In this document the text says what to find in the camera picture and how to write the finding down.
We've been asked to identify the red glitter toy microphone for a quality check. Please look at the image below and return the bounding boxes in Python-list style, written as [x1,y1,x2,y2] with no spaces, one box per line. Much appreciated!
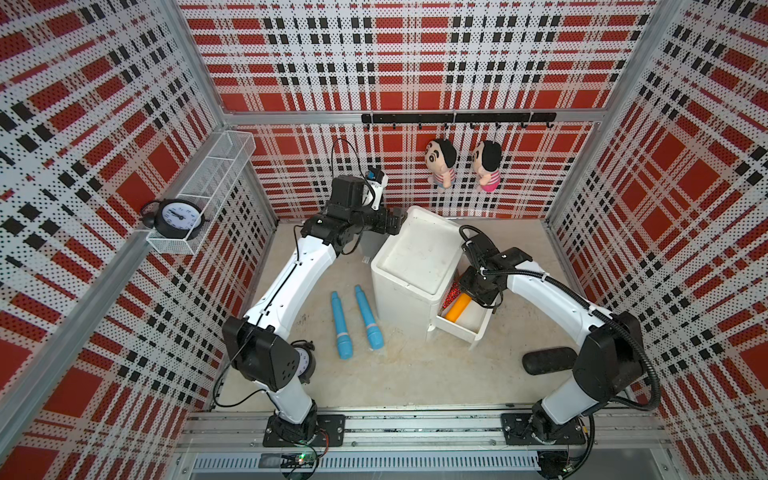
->
[442,281,461,309]

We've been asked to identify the orange toy microphone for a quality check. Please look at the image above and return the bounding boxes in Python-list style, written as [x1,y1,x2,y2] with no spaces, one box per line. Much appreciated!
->
[444,293,472,323]

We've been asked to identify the white drawer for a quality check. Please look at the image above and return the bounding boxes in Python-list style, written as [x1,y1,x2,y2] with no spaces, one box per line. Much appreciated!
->
[427,301,493,350]

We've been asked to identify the white plastic drawer cabinet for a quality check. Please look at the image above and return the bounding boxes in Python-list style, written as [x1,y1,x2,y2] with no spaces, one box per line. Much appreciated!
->
[371,206,462,341]

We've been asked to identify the blue toy microphone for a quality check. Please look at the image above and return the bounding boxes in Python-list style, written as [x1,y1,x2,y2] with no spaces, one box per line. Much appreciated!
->
[331,291,354,360]
[355,285,384,350]

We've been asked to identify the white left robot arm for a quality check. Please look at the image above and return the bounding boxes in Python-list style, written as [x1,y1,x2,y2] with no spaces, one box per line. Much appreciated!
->
[222,166,407,445]

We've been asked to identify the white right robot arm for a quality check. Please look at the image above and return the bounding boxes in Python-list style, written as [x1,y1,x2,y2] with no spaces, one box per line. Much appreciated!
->
[459,225,662,445]

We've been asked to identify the grey plush animal toy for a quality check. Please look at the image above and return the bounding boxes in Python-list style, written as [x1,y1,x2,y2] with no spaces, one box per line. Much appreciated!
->
[359,231,388,264]

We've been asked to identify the plush doll blue shorts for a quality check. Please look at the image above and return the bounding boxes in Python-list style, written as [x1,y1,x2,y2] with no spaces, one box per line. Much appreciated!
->
[424,139,457,190]

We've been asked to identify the black cylinder on floor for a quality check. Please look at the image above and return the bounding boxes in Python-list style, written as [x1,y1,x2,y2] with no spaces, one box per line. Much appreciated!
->
[522,347,578,376]

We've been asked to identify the plush doll pink shorts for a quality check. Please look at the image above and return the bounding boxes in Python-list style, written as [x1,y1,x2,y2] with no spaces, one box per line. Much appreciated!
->
[471,140,502,193]

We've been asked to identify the black alarm clock on floor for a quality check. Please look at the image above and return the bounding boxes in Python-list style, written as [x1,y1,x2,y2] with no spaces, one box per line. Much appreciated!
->
[291,340,317,384]

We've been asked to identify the black alarm clock in basket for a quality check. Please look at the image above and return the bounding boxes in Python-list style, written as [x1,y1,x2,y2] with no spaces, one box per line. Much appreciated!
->
[140,199,206,240]

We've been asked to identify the small circuit board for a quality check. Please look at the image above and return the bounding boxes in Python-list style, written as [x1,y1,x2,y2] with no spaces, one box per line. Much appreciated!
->
[258,452,317,470]

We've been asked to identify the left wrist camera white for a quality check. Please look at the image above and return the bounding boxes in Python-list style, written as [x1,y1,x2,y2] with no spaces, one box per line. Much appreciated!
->
[364,167,388,210]

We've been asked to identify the black wall hook rail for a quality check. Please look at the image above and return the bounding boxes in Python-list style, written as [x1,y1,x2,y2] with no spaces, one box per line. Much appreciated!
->
[361,112,557,126]

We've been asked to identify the white wire wall basket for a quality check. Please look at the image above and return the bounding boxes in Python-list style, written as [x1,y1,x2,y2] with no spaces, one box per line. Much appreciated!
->
[147,130,255,255]

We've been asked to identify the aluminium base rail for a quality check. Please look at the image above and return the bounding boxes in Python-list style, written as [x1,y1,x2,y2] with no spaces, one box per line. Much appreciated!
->
[168,405,686,479]

